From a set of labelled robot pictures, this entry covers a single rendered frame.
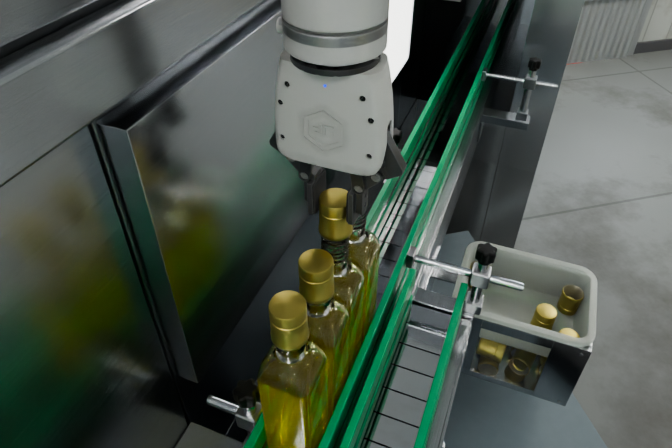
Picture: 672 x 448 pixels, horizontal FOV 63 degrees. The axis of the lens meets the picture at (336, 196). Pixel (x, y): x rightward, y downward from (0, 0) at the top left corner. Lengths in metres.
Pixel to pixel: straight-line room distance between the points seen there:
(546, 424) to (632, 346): 1.25
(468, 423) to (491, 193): 0.86
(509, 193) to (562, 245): 0.92
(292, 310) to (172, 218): 0.14
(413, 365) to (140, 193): 0.47
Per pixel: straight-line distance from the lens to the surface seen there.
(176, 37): 0.49
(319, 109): 0.46
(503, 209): 1.81
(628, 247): 2.77
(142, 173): 0.47
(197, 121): 0.52
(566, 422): 1.17
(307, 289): 0.54
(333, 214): 0.54
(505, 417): 1.14
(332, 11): 0.41
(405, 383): 0.78
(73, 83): 0.41
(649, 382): 2.30
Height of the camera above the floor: 1.71
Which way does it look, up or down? 39 degrees down
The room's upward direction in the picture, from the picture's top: straight up
